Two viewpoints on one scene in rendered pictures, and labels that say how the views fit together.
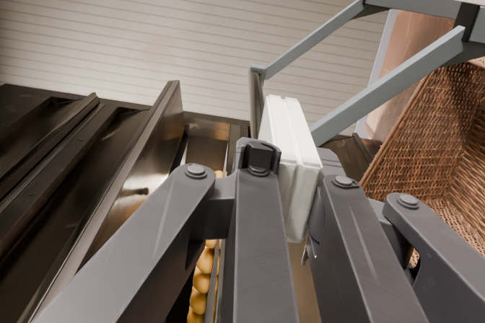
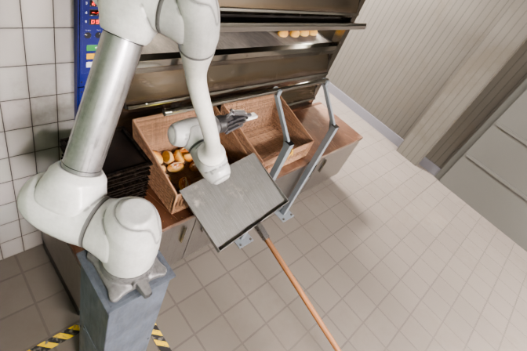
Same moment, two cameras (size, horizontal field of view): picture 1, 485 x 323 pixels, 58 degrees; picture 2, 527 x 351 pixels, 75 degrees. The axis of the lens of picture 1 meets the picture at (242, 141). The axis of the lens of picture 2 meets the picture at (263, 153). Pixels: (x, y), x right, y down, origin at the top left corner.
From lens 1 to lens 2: 1.42 m
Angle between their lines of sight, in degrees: 35
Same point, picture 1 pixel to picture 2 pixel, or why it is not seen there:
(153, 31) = not seen: outside the picture
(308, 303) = (246, 77)
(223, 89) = (395, 20)
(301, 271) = (256, 75)
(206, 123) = (341, 34)
